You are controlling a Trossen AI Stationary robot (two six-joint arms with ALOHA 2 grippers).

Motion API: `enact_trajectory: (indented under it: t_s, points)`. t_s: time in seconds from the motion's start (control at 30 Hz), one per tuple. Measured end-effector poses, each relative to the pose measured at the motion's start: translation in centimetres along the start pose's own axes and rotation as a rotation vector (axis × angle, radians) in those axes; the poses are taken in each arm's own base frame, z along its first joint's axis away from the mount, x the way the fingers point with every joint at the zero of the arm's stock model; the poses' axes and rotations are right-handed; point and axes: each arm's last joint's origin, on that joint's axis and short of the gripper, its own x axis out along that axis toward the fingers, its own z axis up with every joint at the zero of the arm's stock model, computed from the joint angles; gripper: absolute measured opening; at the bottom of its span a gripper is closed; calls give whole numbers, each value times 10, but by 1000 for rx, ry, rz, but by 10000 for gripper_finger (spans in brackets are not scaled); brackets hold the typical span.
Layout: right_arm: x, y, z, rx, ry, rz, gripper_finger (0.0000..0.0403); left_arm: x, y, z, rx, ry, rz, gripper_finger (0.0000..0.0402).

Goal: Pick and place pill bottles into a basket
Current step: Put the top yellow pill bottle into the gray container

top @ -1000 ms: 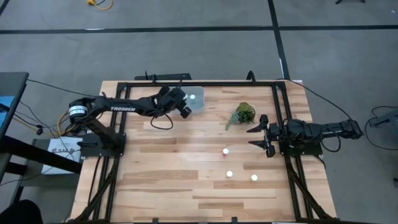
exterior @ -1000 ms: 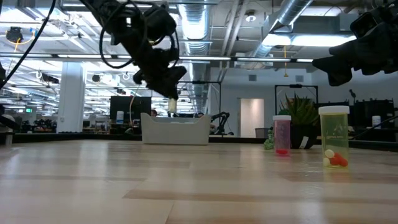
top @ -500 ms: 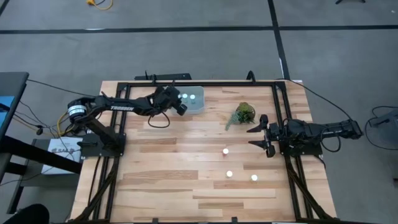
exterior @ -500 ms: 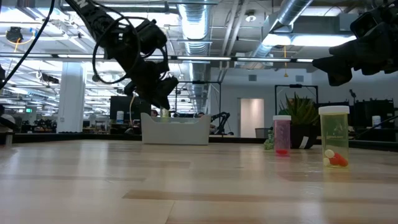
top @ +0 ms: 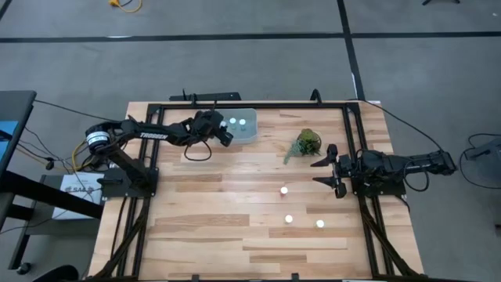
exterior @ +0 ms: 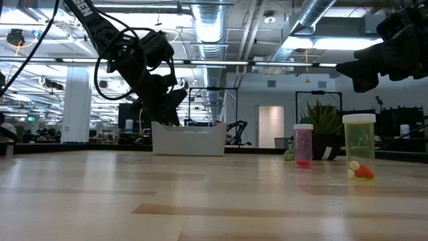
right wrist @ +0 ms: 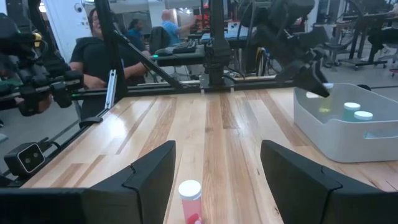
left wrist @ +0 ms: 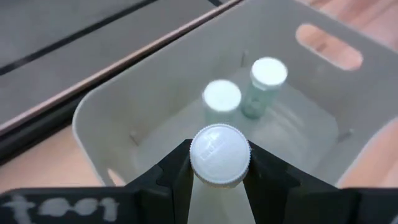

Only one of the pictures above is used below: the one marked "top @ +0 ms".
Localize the long black cable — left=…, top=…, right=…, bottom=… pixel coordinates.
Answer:
left=358, top=98, right=444, bottom=153

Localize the white printed cardboard box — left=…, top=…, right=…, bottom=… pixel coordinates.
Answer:
left=51, top=172, right=106, bottom=220

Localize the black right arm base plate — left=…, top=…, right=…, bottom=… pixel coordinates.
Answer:
left=351, top=178, right=407, bottom=197

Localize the black cable loop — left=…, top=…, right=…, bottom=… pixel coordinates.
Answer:
left=458, top=132, right=501, bottom=190

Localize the green potted plant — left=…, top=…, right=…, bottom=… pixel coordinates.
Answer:
left=283, top=128, right=323, bottom=165

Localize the black metal table frame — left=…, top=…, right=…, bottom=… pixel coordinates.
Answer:
left=92, top=101, right=428, bottom=282

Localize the black flat bar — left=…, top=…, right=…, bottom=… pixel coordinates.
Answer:
left=168, top=89, right=243, bottom=103

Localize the yellow cable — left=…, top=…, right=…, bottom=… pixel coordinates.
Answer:
left=108, top=0, right=143, bottom=13

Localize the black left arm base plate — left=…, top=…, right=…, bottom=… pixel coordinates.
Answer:
left=96, top=167, right=160, bottom=199

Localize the thin black cable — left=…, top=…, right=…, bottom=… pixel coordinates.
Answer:
left=33, top=99, right=118, bottom=123

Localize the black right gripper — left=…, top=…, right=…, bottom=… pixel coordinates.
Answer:
left=310, top=143, right=353, bottom=199

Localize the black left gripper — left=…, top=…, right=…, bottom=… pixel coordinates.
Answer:
left=190, top=110, right=235, bottom=148

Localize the yellow wire bundle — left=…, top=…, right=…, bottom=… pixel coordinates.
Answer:
left=70, top=139, right=95, bottom=172

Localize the clear plastic basket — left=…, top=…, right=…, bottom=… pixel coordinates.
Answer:
left=216, top=107, right=259, bottom=146

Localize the person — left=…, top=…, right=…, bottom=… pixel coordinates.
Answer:
left=32, top=264, right=80, bottom=282

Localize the black desk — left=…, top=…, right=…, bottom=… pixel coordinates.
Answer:
left=0, top=90, right=105, bottom=271

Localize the blue lit screen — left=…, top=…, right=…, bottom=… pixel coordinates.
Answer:
left=0, top=120, right=20, bottom=158

